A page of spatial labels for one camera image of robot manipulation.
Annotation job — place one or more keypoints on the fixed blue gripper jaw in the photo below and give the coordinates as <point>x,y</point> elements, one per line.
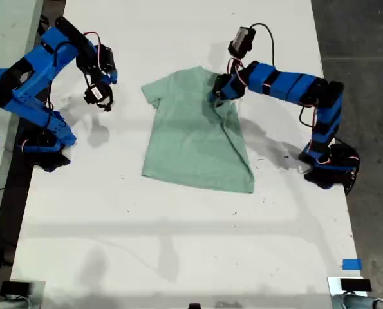
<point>113,77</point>
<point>214,99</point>

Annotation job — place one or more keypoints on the small black block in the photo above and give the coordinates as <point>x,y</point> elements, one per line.
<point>194,306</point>

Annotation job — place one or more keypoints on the black box on grey bracket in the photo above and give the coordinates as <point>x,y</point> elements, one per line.
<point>15,287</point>

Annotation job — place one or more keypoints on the pale side table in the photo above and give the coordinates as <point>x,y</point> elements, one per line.
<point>4,32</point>

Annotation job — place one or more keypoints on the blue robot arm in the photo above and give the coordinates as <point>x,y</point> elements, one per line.
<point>284,83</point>
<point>33,74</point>

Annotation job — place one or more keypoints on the black box on white plate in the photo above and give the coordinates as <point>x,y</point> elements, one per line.
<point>355,284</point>

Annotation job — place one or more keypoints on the square blue tape piece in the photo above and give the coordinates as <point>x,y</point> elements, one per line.
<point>352,264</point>

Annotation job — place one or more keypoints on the black stand leg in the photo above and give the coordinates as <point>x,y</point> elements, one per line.
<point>43,27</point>

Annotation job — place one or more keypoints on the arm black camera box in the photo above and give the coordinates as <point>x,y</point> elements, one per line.
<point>96,93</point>
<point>242,40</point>

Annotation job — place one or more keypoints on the pale green T-shirt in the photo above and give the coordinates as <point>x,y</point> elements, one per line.
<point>194,138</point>

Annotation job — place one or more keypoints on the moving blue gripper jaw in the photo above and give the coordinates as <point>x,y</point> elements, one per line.
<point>223,100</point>
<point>106,77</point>

